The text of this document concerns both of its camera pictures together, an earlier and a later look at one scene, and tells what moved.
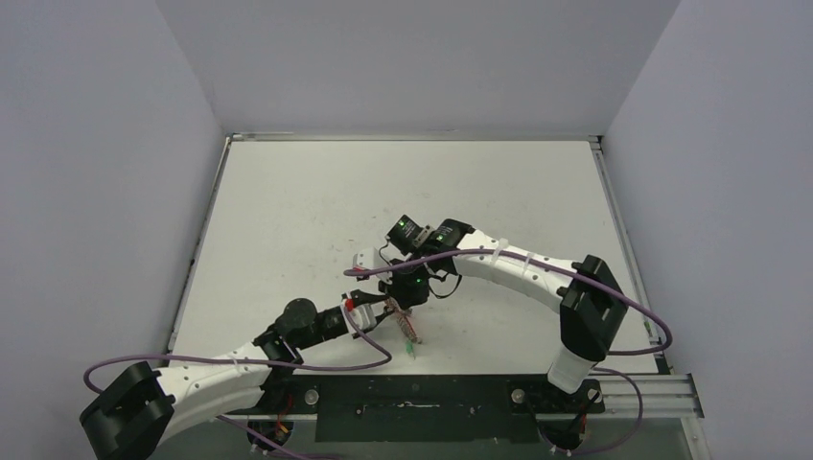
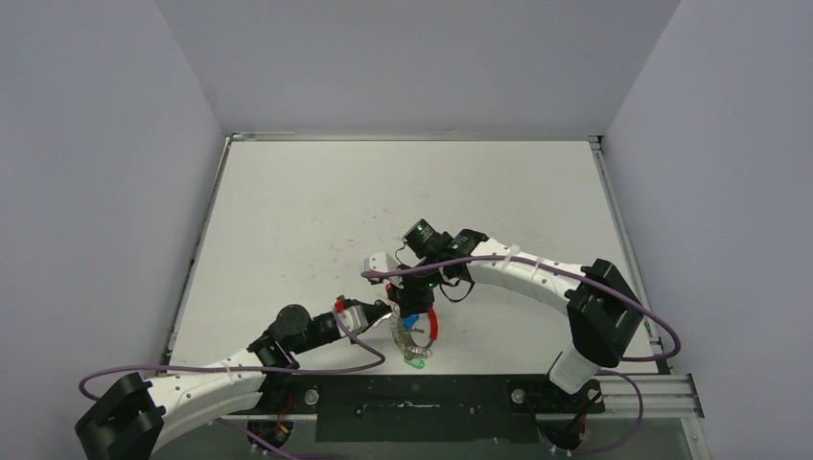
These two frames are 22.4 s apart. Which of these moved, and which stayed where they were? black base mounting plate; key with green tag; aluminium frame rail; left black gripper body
Moved: key with green tag
Stayed: left black gripper body; black base mounting plate; aluminium frame rail
